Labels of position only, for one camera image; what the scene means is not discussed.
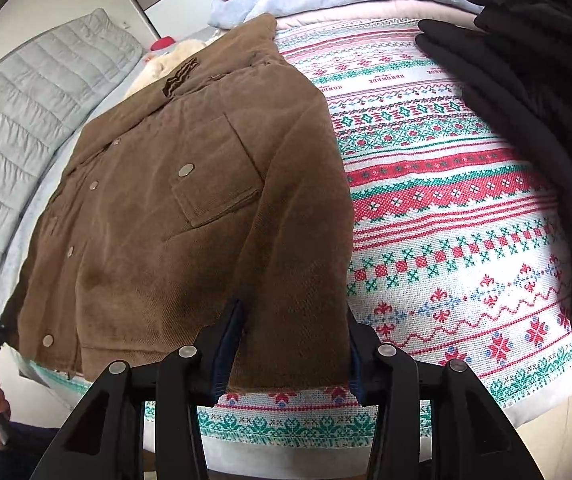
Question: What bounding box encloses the grey quilted headboard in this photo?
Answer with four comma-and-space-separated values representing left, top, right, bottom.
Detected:
0, 7, 143, 311

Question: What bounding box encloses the black quilted jacket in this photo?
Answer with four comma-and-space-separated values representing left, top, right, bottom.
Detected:
416, 0, 572, 341

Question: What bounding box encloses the red green patterned blanket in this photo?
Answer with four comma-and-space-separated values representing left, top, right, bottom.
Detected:
31, 16, 572, 451

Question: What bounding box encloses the brown corduroy jacket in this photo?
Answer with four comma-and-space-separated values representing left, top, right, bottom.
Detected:
0, 12, 357, 395

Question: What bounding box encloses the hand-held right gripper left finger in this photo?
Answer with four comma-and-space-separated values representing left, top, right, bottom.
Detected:
31, 299, 247, 480

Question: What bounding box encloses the person's dark trouser leg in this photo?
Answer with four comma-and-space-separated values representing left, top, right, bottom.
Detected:
0, 421, 63, 480

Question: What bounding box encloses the grey bed sheet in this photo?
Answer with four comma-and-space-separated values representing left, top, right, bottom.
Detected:
0, 170, 471, 472

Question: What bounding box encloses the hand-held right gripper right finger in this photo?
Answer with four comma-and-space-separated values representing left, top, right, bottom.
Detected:
347, 307, 546, 480

